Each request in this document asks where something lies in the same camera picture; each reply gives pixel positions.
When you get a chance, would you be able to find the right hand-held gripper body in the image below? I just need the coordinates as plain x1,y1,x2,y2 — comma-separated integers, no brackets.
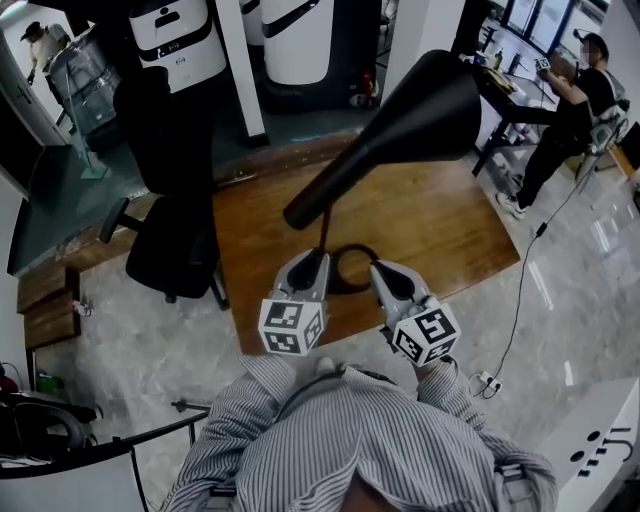
369,259,461,368

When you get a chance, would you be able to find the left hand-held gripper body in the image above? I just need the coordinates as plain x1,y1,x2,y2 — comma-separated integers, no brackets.
258,249,331,357

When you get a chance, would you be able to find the black desk lamp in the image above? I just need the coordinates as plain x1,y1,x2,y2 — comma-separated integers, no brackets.
283,48,484,296

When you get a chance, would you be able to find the person's left forearm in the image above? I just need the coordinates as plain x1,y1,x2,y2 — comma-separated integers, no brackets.
239,353,337,401

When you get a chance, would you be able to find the person's right forearm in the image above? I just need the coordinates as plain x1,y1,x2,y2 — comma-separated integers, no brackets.
414,355,489,432

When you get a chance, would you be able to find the white power strip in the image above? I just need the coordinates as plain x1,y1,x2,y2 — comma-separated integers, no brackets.
472,371,504,397

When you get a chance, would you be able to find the wooden table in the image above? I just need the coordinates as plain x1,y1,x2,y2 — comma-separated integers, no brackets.
212,133,522,357

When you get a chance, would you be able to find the person's striped shirt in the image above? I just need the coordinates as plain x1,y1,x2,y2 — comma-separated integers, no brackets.
167,367,559,512

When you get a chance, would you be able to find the black office chair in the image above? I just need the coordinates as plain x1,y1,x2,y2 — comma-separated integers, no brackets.
98,67,231,311

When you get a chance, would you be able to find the white counter with black marks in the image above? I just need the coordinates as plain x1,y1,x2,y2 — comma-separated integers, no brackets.
537,377,640,512

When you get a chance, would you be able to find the black work table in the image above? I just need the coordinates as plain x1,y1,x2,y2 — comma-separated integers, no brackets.
469,63,562,177

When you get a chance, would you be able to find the green floor squeegee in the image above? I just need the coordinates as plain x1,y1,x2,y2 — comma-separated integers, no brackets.
63,74,110,182

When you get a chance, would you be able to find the white table with black rim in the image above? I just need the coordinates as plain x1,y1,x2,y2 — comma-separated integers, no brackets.
0,410,212,512

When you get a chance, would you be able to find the white and black robot kiosk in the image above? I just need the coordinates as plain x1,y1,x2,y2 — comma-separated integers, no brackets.
259,0,334,86
128,0,229,94

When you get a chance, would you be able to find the clear plastic wrapped cart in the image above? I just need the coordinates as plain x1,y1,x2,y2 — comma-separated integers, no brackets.
48,43,125,151

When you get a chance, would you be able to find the black power cable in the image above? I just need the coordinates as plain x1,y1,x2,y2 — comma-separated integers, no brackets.
480,164,601,400

